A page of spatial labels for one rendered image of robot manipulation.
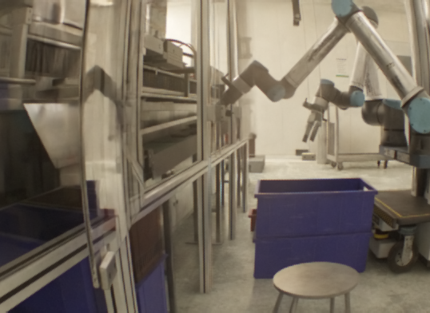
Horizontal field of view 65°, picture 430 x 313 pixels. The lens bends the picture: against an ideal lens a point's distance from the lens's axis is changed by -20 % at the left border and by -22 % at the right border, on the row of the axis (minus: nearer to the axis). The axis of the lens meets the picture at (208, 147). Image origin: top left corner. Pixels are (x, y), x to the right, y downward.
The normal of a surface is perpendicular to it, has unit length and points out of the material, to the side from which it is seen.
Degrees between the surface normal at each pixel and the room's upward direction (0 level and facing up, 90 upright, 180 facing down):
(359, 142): 90
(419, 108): 94
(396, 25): 90
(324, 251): 90
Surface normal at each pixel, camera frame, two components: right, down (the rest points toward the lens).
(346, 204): -0.15, 0.08
